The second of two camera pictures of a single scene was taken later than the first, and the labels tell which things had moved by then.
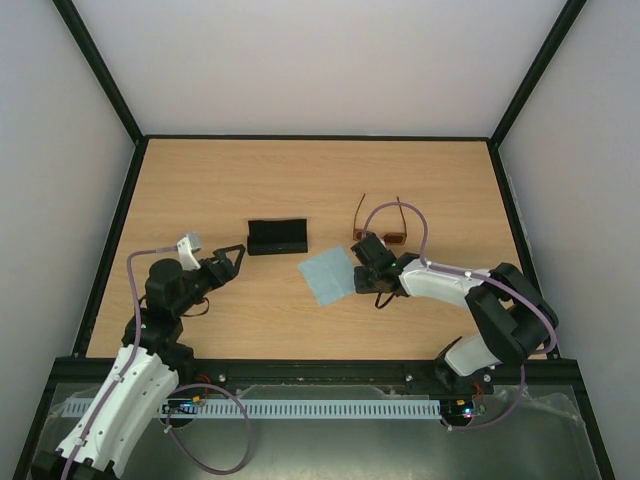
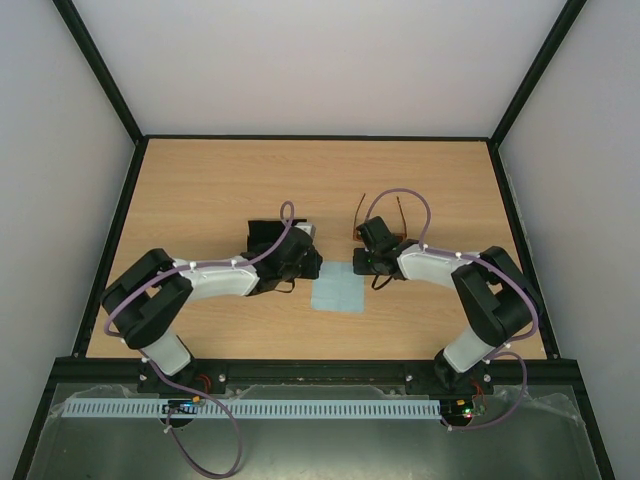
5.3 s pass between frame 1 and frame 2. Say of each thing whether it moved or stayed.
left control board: stayed
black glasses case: stayed
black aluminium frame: stayed
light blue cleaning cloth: moved
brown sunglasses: stayed
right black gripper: moved
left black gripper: moved
